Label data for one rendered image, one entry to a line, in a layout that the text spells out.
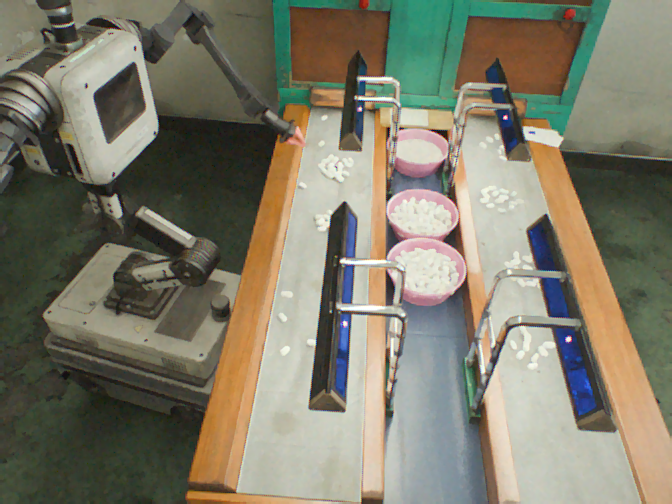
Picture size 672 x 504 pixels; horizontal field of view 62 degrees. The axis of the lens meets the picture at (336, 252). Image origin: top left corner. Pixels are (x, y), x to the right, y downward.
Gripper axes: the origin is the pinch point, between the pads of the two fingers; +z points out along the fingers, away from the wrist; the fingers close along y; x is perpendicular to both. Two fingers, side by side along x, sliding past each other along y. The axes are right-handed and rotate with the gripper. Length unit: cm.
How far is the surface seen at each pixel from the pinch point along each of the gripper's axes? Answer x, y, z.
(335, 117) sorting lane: 3.6, 42.9, 14.3
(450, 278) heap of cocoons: -25, -53, 54
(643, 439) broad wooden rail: -57, -109, 87
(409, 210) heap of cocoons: -17.1, -19.6, 41.8
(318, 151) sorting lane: 6.8, 14.3, 11.0
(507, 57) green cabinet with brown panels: -66, 52, 52
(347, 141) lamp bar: -28.1, -29.1, 1.1
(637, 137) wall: -74, 128, 184
